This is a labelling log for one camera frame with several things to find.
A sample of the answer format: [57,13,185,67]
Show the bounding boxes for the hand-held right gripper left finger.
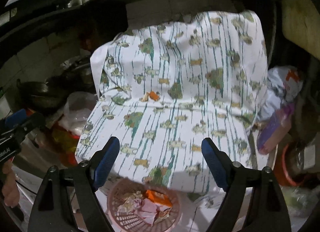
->
[28,136,120,232]

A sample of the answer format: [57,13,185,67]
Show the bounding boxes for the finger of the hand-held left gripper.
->
[4,109,47,139]

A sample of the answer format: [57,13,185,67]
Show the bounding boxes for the red plastic bucket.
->
[279,143,307,187]

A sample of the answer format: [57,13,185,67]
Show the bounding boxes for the person's left hand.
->
[0,159,21,208]

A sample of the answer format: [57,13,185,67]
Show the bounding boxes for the black wok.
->
[17,80,68,109]

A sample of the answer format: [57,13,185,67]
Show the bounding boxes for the orange paper wrapper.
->
[144,189,173,208]

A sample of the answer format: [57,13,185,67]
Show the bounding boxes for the white orange printed plastic bag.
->
[259,65,304,120]

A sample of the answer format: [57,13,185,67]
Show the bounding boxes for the steel pot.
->
[59,56,97,88]

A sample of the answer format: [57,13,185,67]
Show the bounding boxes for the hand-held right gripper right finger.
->
[201,137,292,232]

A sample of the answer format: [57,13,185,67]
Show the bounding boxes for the crumpled white tissue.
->
[117,191,143,214]

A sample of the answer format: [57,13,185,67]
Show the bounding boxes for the white animal printed cloth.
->
[76,10,270,199]

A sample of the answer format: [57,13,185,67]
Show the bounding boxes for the pink plastic basket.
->
[107,178,181,232]

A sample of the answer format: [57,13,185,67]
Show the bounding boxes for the yellow plastic bag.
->
[49,123,80,166]

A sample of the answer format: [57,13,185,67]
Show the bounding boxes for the purple plastic bag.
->
[256,104,295,155]

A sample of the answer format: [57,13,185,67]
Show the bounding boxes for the wooden cutting board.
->
[281,0,320,60]

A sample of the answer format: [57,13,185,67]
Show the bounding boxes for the clear plastic bag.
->
[58,91,98,135]

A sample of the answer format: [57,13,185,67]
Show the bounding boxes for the small orange scrap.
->
[140,91,160,102]

